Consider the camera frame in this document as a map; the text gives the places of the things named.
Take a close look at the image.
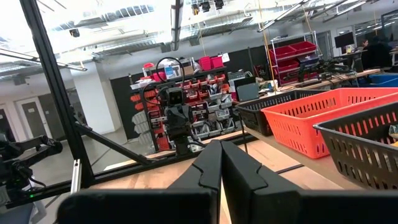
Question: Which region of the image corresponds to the black slotted plastic basket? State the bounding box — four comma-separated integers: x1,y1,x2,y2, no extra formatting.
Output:
313,101,398,191
235,88,330,137

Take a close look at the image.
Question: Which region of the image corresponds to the grey laptop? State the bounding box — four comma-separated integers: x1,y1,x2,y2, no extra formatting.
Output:
236,81,261,103

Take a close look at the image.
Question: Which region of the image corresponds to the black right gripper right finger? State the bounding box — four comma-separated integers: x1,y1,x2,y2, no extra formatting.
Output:
221,141,398,224

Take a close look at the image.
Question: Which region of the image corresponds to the black table frame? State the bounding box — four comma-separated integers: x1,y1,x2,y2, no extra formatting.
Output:
6,0,259,209

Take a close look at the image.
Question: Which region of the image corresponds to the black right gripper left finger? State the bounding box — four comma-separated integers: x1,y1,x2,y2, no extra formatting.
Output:
56,139,223,224

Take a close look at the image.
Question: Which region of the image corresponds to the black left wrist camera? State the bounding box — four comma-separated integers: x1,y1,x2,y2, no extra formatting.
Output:
166,86,185,106

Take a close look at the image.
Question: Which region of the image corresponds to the blue plastic bin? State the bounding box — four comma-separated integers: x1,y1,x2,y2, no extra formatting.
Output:
357,73,398,88

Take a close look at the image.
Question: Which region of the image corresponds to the metal shelf with red bins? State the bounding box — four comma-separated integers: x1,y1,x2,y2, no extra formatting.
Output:
269,40,321,86

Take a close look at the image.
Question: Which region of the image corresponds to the silver frame bracket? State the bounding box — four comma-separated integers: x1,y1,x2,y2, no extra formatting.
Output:
70,159,82,194

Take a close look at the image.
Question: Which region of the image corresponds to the person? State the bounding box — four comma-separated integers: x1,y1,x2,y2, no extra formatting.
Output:
356,39,369,53
362,35,393,71

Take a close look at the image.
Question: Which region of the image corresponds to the orange slotted plastic basket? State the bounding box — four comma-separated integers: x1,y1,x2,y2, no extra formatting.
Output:
261,86,398,160

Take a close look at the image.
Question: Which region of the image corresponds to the black background monitor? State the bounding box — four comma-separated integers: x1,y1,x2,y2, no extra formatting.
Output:
334,30,356,49

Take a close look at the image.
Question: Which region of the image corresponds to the black device with green light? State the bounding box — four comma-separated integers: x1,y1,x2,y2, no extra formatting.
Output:
0,133,64,215

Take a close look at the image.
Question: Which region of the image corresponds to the storage rack with red bins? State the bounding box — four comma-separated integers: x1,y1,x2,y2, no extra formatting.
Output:
129,55,237,153

